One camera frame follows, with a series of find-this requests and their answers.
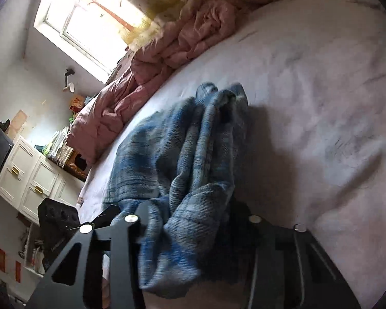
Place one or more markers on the stack of papers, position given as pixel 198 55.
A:
pixel 59 144

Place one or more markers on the white cabinet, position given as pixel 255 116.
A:
pixel 41 173

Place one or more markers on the window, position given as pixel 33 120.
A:
pixel 83 29

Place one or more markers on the shelf with books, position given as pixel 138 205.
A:
pixel 32 247

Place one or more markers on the carved wooden nightstand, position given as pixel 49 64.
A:
pixel 74 164

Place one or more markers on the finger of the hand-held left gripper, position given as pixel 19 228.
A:
pixel 111 211

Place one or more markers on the pink quilt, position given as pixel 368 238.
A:
pixel 206 22

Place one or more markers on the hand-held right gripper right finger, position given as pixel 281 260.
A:
pixel 254 228

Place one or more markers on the brown wall paper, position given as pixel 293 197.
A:
pixel 17 122

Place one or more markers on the blue plaid shirt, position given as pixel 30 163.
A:
pixel 196 141

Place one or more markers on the wall lamp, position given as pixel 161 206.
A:
pixel 69 87

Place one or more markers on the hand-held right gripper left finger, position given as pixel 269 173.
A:
pixel 138 214

